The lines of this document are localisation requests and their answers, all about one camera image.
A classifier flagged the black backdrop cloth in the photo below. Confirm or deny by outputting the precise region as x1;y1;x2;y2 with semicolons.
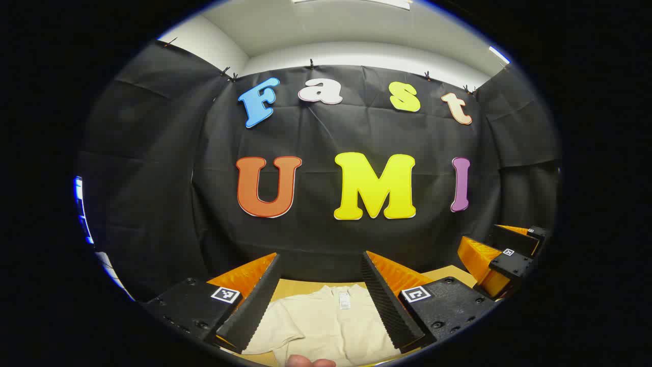
76;40;561;301

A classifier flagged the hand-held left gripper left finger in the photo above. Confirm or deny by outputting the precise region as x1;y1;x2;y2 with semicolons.
139;252;282;355

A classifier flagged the white desk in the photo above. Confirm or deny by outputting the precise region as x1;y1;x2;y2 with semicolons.
94;250;134;301

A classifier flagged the cream sweater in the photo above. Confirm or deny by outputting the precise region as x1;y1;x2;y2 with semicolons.
242;284;403;367

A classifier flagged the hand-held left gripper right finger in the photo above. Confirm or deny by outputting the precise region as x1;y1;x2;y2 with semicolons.
360;250;502;355

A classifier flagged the computer monitor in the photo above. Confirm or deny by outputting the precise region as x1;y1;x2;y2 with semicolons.
73;175;96;245

